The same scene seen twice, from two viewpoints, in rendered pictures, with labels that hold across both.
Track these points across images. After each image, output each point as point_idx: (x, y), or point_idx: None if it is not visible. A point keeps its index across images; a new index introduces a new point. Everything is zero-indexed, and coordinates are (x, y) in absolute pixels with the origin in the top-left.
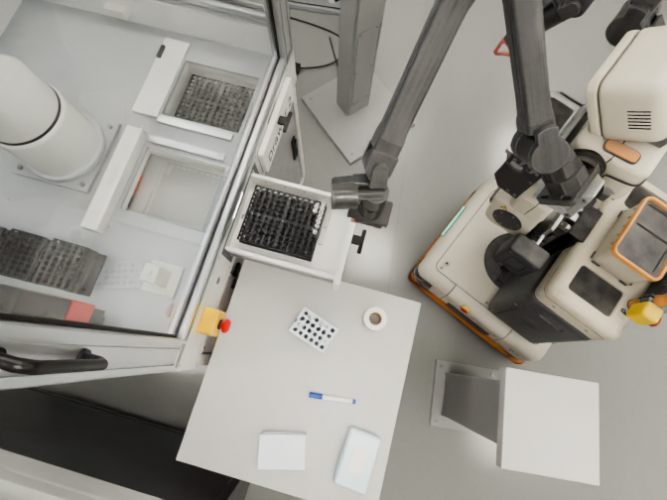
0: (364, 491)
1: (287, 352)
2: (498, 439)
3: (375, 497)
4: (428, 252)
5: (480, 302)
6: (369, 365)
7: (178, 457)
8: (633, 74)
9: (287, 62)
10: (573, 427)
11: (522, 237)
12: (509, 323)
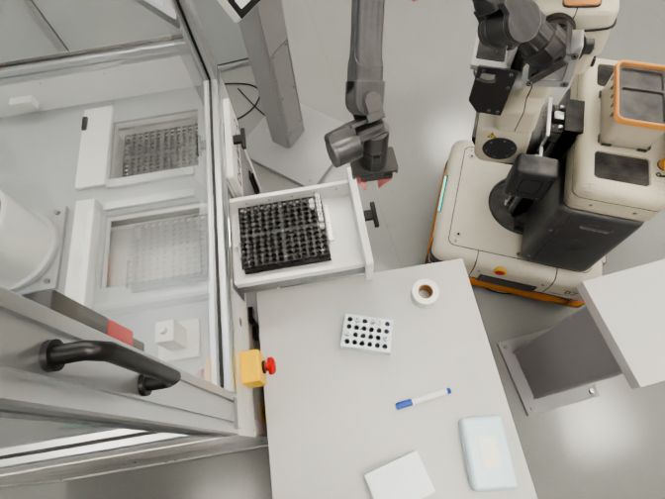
0: (515, 483)
1: (349, 372)
2: (618, 360)
3: (529, 488)
4: (433, 234)
5: (512, 255)
6: (444, 345)
7: None
8: None
9: (219, 84)
10: None
11: (523, 155)
12: (552, 260)
